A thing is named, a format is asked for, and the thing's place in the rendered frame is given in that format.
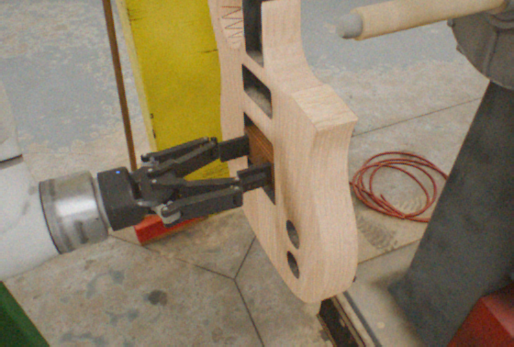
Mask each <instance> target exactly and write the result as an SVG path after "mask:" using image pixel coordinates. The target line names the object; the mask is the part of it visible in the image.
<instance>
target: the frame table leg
mask: <svg viewBox="0 0 514 347"><path fill-rule="evenodd" d="M0 347H50V345H49V344H48V342H47V341H46V339H45V338H44V337H43V335H42V334H41V333H40V332H39V329H38V328H37V326H35V325H34V323H33V322H32V321H31V319H30V318H29V316H28V315H27V313H26V312H25V310H23V308H22V307H21V306H20V304H19V303H17V301H16V300H15V297H14V296H13V295H12V294H11V293H10V291H9V290H8V288H7V287H6V285H5V284H4V282H3V281H2V280H0Z"/></svg>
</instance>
